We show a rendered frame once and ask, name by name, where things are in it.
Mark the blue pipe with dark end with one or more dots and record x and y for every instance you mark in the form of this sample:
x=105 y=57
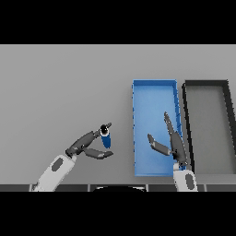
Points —
x=106 y=138

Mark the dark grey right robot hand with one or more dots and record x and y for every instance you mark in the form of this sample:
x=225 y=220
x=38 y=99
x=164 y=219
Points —
x=177 y=144

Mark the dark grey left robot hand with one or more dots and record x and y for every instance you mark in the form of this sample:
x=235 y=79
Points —
x=80 y=144

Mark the blue bin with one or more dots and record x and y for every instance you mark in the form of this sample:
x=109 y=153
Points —
x=153 y=129

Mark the dark grey bin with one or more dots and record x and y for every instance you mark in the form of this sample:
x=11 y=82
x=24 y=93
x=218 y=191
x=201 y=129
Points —
x=209 y=129

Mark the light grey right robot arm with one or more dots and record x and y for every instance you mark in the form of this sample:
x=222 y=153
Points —
x=185 y=180

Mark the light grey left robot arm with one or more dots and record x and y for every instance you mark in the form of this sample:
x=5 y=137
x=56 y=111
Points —
x=54 y=174

